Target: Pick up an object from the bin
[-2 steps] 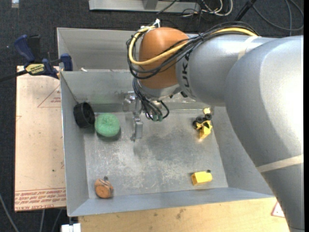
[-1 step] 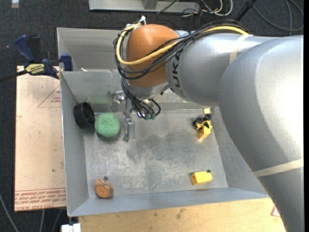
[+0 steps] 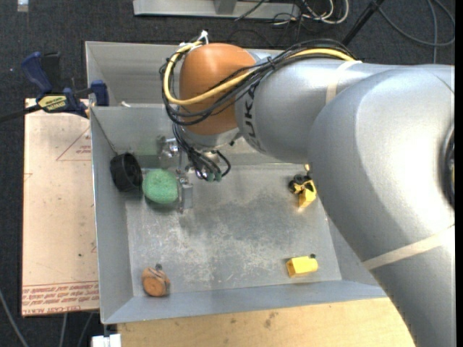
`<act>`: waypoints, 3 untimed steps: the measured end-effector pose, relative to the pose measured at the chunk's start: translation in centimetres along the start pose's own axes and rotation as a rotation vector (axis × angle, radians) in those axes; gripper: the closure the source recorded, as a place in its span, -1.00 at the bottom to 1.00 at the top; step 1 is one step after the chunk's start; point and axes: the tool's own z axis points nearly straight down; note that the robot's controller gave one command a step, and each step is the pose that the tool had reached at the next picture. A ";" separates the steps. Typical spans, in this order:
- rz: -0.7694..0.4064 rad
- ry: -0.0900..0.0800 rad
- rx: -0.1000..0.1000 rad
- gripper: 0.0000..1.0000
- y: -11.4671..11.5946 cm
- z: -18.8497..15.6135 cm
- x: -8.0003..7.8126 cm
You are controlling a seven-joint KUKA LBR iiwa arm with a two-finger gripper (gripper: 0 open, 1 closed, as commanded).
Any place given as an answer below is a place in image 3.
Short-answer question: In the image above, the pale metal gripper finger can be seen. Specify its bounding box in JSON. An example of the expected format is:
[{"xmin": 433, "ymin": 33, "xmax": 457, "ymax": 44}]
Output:
[
  {"xmin": 176, "ymin": 169, "xmax": 195, "ymax": 215},
  {"xmin": 155, "ymin": 134, "xmax": 179, "ymax": 160}
]

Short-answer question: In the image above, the green sponge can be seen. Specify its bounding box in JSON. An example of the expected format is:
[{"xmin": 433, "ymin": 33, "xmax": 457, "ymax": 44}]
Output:
[{"xmin": 141, "ymin": 168, "xmax": 180, "ymax": 206}]

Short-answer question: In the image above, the grey metal bin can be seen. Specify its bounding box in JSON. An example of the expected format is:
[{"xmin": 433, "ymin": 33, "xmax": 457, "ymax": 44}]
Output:
[{"xmin": 85, "ymin": 40, "xmax": 388, "ymax": 325}]

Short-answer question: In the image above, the orange-brown round toy food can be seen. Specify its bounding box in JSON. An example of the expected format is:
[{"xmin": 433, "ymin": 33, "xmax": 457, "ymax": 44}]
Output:
[{"xmin": 140, "ymin": 265, "xmax": 171, "ymax": 298}]

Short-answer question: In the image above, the yellow and black toy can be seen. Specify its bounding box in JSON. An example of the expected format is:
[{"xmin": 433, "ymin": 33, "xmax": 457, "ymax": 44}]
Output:
[{"xmin": 288, "ymin": 173, "xmax": 318, "ymax": 209}]

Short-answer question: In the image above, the brown cardboard board red print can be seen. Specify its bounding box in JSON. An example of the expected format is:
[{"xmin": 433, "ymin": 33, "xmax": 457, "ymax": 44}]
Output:
[{"xmin": 21, "ymin": 98, "xmax": 101, "ymax": 318}]

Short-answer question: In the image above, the yellow block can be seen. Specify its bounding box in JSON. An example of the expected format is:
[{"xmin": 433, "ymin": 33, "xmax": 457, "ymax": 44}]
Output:
[{"xmin": 285, "ymin": 255, "xmax": 320, "ymax": 278}]

